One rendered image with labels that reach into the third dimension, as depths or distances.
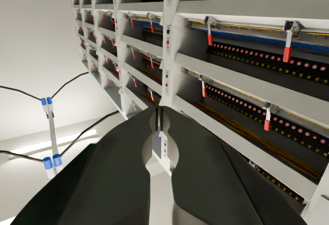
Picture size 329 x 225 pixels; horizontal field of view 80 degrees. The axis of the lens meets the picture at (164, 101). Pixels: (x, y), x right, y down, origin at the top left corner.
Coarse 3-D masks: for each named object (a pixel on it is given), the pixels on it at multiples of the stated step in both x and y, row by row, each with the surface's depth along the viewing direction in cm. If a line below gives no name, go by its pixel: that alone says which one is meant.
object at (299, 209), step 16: (224, 64) 87; (240, 64) 79; (272, 80) 69; (288, 80) 64; (304, 80) 60; (208, 96) 100; (320, 96) 57; (224, 112) 93; (256, 128) 79; (288, 144) 69; (304, 160) 65; (320, 160) 61
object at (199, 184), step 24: (168, 120) 11; (168, 144) 10; (192, 144) 9; (216, 144) 9; (192, 168) 8; (216, 168) 8; (192, 192) 7; (216, 192) 7; (240, 192) 7; (192, 216) 6; (216, 216) 6; (240, 216) 6
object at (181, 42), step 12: (180, 0) 76; (168, 12) 81; (168, 24) 83; (180, 36) 82; (192, 36) 85; (180, 48) 84; (192, 48) 88; (204, 48) 91; (168, 60) 88; (204, 60) 94; (180, 84) 92; (192, 84) 96; (180, 96) 94; (192, 96) 99; (192, 120) 105; (168, 168) 111
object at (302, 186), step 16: (176, 96) 91; (192, 112) 81; (208, 112) 90; (208, 128) 74; (224, 128) 68; (240, 128) 76; (240, 144) 62; (256, 144) 72; (272, 144) 70; (256, 160) 58; (272, 160) 54; (288, 160) 67; (272, 176) 72; (288, 176) 50; (304, 176) 48; (320, 176) 56; (288, 192) 67; (304, 192) 47; (304, 208) 47
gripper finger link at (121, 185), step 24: (144, 120) 11; (120, 144) 9; (144, 144) 9; (96, 168) 8; (120, 168) 8; (144, 168) 8; (96, 192) 7; (120, 192) 7; (144, 192) 7; (72, 216) 6; (96, 216) 6; (120, 216) 6; (144, 216) 7
